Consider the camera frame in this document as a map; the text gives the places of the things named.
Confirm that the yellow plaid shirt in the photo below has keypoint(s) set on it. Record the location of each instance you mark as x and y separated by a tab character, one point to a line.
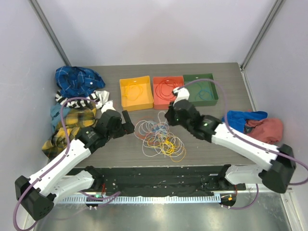
76	120

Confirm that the red plastic bin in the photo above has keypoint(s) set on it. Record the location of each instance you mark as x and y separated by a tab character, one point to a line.
162	90

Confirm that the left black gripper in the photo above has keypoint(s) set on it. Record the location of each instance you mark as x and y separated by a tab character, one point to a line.
128	127

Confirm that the teal cloth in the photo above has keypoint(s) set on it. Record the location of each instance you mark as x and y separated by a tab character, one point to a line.
55	115

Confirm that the white slotted cable duct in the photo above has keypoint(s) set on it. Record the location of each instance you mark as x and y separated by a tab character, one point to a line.
78	199

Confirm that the black white striped cloth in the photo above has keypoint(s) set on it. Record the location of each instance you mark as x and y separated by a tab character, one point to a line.
99	96

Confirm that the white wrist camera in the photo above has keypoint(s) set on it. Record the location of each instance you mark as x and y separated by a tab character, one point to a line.
181	93
108	106

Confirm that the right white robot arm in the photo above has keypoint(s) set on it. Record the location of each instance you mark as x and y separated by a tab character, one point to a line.
273	166

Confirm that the salmon pink cloth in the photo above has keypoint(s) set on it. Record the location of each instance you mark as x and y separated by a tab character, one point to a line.
268	130

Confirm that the blue cloth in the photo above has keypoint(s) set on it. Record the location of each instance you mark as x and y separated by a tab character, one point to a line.
238	119

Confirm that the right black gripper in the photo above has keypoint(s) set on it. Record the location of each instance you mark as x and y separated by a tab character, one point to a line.
169	115

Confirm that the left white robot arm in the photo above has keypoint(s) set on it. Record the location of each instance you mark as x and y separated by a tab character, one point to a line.
39	193

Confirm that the left aluminium frame post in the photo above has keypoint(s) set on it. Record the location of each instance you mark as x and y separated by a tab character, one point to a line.
49	30

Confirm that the green plastic bin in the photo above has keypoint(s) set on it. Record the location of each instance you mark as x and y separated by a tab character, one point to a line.
202	93

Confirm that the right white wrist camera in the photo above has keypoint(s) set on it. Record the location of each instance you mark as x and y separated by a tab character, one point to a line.
181	93

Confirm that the yellow plastic bin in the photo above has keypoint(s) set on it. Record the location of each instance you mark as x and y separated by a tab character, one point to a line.
136	93

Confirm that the aluminium frame post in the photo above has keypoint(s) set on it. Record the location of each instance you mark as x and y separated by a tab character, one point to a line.
49	30
262	32

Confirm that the blue plaid shirt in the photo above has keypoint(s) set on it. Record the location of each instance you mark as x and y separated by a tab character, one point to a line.
76	81

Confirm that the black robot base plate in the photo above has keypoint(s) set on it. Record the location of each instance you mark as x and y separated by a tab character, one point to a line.
186	181

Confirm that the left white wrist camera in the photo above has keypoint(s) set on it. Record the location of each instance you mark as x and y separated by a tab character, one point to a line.
108	106

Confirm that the right aluminium frame post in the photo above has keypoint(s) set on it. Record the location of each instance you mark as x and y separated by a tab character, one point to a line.
262	32

